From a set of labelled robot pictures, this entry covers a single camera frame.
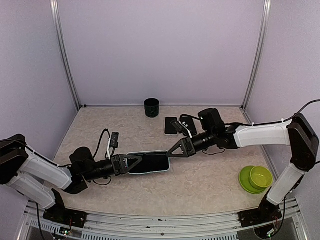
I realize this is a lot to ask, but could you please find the right aluminium frame post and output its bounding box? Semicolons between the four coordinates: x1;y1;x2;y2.
241;0;272;112

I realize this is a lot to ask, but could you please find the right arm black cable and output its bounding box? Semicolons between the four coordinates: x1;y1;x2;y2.
179;113;201;122

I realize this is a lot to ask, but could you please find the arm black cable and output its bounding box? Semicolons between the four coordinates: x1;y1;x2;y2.
93;128;112;161
179;113;201;122

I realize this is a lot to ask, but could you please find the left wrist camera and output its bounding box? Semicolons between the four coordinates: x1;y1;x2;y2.
109;132;119;149

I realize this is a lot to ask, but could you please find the aluminium frame post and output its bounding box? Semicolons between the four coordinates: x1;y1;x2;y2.
50;0;82;111
241;0;272;112

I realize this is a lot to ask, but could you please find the green bowl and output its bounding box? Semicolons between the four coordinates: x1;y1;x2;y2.
249;166;273;190

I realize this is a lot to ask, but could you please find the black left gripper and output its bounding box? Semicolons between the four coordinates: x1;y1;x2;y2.
83;154;143;182

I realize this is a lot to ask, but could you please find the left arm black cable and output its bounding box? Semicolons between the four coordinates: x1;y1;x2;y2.
93;128;112;161

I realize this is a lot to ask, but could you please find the left aluminium frame post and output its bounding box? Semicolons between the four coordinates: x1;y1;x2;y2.
50;0;82;111

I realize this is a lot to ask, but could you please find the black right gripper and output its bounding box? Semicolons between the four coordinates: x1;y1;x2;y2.
166;128;217;157

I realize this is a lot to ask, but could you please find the light blue phone case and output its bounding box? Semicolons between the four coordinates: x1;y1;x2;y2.
126;149;171;176

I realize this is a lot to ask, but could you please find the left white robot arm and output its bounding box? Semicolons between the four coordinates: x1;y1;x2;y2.
0;134;143;223

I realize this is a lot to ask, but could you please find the dark green cup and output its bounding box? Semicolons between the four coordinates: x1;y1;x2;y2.
144;98;160;118

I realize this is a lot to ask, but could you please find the front aluminium rail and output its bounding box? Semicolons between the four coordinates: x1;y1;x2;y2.
14;198;310;240

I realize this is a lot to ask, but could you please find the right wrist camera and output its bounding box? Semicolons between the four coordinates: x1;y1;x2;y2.
170;119;188;134

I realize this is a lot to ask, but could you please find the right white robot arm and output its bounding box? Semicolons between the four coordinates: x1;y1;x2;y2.
167;108;320;222

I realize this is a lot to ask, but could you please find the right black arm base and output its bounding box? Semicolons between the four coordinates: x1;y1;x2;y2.
238;197;283;228

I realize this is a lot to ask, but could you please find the clear phone case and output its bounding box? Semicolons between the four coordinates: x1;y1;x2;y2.
163;116;179;137

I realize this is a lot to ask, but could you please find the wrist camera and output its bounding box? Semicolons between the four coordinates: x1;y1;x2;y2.
170;119;188;134
109;132;119;149

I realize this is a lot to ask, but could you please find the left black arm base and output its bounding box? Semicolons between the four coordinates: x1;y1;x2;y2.
43;189;87;229

